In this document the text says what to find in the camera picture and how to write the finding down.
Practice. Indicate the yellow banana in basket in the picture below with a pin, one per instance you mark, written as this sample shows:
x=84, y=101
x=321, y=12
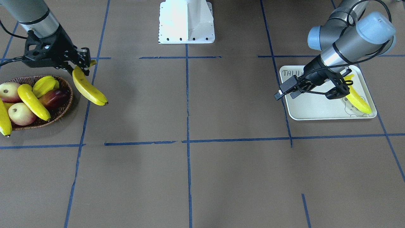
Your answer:
x=28, y=97

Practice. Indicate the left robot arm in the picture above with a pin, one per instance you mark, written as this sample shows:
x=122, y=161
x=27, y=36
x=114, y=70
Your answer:
x=347, y=38

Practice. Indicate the yellow banana moved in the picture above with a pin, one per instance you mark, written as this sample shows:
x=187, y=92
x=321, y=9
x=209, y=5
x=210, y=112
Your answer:
x=88, y=90
x=354, y=98

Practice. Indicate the pink white peach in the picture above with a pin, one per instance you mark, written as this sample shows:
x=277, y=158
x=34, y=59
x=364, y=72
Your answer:
x=21, y=115

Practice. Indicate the brown wicker basket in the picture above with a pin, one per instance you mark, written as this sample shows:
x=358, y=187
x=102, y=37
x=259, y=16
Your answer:
x=56, y=114

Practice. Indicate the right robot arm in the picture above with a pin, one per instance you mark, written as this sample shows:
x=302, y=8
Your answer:
x=33, y=15

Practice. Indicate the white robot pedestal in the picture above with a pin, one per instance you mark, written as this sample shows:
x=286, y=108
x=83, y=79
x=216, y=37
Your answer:
x=186, y=22

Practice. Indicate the yellow starfruit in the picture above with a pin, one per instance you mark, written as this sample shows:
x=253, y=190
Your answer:
x=44, y=85

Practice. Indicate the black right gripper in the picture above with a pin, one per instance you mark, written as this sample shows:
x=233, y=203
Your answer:
x=65, y=43

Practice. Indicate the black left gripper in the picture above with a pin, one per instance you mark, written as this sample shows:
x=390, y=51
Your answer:
x=316, y=75

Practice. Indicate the white bear tray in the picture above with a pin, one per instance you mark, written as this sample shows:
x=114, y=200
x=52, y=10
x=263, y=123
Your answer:
x=317, y=107

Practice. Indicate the yellow banana basket edge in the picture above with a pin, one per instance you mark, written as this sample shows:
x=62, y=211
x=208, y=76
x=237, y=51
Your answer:
x=5, y=122

